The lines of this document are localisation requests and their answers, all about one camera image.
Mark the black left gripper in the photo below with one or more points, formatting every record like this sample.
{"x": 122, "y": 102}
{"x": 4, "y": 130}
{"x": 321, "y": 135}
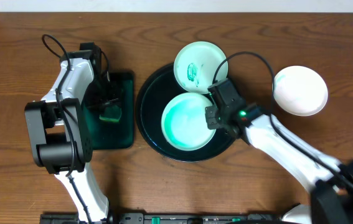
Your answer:
{"x": 108, "y": 101}

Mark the white plate green stain back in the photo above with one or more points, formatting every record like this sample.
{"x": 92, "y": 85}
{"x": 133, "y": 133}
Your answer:
{"x": 196, "y": 64}

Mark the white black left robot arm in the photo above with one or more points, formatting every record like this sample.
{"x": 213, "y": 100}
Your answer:
{"x": 61, "y": 143}

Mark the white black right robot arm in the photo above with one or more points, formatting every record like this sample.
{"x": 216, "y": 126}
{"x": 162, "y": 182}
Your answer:
{"x": 328, "y": 181}

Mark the black rectangular tray green liquid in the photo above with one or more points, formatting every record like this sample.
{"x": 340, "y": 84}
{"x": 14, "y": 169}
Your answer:
{"x": 108, "y": 136}

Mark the white plate green stain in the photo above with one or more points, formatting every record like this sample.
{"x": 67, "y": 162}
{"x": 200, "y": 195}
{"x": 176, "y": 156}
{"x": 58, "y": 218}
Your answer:
{"x": 196, "y": 64}
{"x": 183, "y": 122}

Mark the round black serving tray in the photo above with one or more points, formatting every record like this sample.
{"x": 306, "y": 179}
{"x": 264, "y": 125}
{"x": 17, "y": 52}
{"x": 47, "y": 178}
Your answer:
{"x": 157, "y": 91}

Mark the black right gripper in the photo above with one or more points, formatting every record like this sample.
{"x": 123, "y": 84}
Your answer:
{"x": 212, "y": 123}

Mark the green scouring sponge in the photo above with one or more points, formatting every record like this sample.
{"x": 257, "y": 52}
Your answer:
{"x": 111, "y": 114}

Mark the white plate green stain front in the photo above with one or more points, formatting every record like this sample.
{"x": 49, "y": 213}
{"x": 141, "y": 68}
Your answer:
{"x": 183, "y": 122}

